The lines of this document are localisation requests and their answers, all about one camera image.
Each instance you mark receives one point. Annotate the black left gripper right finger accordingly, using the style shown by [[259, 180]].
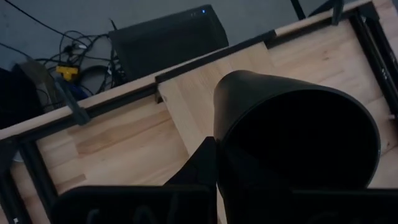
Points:
[[348, 207]]

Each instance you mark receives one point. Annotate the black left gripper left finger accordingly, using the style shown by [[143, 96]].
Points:
[[140, 205]]

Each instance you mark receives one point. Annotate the black cup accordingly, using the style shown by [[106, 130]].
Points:
[[248, 93]]

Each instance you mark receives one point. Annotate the gray power box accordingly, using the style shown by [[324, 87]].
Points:
[[34, 81]]

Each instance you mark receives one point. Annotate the black computer tower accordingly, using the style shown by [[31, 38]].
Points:
[[168, 43]]

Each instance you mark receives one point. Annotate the black aluminium table frame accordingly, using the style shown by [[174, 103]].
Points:
[[124, 99]]

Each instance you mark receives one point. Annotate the gray frame clamp lever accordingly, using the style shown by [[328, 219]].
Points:
[[74, 105], [337, 14]]

